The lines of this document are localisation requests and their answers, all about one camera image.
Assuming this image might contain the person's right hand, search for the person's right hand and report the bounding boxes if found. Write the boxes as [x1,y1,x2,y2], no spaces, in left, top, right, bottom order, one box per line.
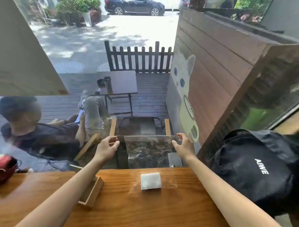
[171,133,198,162]

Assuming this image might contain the person's left hand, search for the person's left hand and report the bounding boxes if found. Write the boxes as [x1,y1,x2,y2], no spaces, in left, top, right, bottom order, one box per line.
[94,136,120,164]

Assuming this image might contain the clear plastic zip bag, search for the clear plastic zip bag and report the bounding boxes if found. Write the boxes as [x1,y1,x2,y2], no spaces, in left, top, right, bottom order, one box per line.
[116,135,179,169]

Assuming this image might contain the person's right forearm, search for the person's right forearm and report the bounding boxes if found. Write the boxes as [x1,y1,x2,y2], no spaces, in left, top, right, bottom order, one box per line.
[184,155,282,227]

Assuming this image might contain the person's left forearm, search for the person's left forearm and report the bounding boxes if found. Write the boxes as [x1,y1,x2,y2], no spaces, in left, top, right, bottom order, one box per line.
[14,156,104,227]

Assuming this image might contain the wooden lounge chair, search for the wooden lounge chair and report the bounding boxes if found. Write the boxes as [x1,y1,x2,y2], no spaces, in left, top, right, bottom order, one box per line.
[48,118,117,162]

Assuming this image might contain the wooden armchair with black seat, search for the wooden armchair with black seat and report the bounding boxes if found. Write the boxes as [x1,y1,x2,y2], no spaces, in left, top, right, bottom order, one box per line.
[109,116,172,169]

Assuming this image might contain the clear plastic film sheet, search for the clear plastic film sheet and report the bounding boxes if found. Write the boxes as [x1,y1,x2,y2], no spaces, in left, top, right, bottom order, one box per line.
[131,173,178,194]

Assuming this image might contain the white rectangular sponge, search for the white rectangular sponge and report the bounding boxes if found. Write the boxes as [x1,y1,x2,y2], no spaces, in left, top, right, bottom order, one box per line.
[140,173,162,190]

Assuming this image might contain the dark metal tumbler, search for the dark metal tumbler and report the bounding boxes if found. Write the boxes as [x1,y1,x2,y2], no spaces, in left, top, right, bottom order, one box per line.
[103,76,113,94]

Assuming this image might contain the dark square outdoor table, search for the dark square outdoor table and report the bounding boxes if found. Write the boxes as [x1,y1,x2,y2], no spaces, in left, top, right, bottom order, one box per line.
[95,70,138,116]

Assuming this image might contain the open wooden box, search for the open wooden box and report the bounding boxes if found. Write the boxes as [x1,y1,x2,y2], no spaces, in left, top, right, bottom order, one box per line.
[69,164,104,208]

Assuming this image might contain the black backpack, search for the black backpack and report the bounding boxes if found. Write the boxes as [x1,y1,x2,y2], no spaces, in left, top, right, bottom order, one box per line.
[210,129,299,218]

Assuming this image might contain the black picket fence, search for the black picket fence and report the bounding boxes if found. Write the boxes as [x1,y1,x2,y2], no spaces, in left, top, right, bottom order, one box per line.
[104,40,173,73]

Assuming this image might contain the red bag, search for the red bag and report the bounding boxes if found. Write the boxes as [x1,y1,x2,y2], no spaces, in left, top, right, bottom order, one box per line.
[0,154,21,186]

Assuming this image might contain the white plant pot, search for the white plant pot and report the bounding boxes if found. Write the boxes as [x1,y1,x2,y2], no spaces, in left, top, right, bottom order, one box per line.
[82,11,93,27]

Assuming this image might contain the black car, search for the black car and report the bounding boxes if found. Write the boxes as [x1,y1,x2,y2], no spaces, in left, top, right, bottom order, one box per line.
[104,0,165,16]

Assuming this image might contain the green bushes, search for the green bushes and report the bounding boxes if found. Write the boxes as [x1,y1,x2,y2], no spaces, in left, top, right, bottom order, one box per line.
[56,0,101,26]

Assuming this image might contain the pink flowering plants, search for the pink flowering plants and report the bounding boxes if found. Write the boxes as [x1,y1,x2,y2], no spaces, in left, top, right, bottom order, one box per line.
[230,11,262,24]

